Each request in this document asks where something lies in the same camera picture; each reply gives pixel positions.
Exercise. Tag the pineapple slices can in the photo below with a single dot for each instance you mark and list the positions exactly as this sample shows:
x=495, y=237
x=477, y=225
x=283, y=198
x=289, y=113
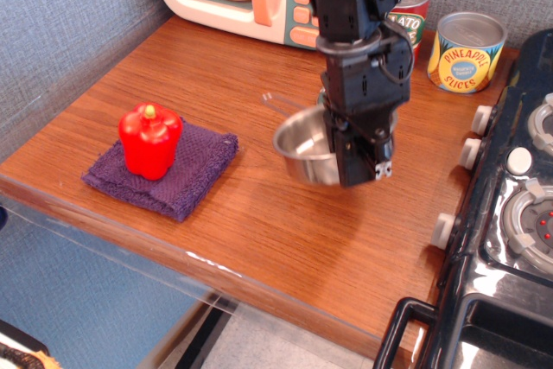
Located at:
x=466, y=51

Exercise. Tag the tomato sauce can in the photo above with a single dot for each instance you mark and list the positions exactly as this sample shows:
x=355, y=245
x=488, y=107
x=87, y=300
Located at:
x=411, y=15

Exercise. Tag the small steel pot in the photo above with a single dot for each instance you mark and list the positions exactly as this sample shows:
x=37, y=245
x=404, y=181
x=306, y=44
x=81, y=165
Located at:
x=302, y=142

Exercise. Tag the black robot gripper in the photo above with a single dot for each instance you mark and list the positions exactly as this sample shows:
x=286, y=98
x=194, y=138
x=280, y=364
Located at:
x=365, y=81

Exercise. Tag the black toy stove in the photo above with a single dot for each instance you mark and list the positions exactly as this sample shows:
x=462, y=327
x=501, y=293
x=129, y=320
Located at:
x=494, y=308

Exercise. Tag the red toy bell pepper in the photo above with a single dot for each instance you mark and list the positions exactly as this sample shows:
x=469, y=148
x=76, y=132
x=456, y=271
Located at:
x=150, y=134

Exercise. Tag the purple folded cloth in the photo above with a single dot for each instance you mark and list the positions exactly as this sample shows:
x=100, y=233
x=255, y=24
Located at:
x=201, y=158

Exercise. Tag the blue handled toy fork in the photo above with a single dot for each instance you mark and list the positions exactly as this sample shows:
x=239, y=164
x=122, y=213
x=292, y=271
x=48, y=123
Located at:
x=322, y=97

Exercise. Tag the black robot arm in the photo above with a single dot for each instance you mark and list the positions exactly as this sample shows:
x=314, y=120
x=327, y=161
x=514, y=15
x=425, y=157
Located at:
x=351, y=20

